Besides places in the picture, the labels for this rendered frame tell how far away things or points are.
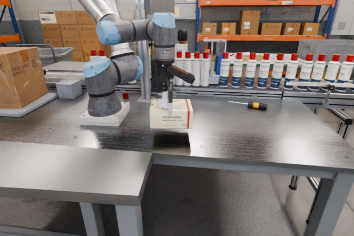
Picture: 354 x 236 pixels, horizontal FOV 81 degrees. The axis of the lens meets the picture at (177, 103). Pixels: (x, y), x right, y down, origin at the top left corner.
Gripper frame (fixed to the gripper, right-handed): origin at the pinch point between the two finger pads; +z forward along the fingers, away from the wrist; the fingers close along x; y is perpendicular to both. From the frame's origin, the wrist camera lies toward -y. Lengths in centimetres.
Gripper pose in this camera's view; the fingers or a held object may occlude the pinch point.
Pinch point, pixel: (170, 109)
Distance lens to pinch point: 83.4
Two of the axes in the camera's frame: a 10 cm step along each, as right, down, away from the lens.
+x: 0.4, 3.8, -9.2
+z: 0.0, 9.2, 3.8
